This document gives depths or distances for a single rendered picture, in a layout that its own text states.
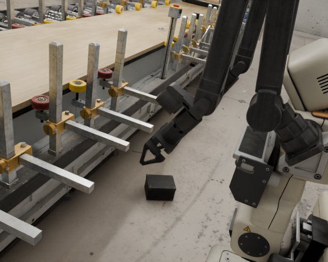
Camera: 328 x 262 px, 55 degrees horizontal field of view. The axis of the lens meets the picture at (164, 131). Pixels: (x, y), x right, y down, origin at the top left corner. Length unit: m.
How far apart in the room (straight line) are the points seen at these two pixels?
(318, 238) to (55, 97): 1.05
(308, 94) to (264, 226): 0.45
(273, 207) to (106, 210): 1.33
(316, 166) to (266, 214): 0.31
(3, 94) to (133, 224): 1.30
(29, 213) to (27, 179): 0.65
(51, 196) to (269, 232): 1.31
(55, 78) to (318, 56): 0.87
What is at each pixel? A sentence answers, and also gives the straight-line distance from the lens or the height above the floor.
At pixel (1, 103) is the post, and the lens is 1.07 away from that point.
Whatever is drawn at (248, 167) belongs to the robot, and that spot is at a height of 1.02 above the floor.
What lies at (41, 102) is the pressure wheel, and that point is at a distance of 1.37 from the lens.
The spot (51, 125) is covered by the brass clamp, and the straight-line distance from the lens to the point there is 1.31.
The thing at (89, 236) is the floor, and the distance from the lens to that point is 2.00.
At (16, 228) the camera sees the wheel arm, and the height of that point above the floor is 0.83.
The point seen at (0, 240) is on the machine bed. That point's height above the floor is 0.17.
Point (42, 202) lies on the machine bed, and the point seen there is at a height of 0.17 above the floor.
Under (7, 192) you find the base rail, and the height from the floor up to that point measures 0.70.
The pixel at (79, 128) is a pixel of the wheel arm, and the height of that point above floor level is 0.85.
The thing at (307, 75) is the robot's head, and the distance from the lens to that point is 0.87.
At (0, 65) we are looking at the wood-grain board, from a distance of 1.77.
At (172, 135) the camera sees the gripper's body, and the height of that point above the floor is 1.10.
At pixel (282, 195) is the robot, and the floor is 0.92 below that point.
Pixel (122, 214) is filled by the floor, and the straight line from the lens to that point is 2.14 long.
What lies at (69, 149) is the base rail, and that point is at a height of 0.70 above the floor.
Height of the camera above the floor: 1.51
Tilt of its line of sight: 29 degrees down
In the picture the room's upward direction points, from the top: 12 degrees clockwise
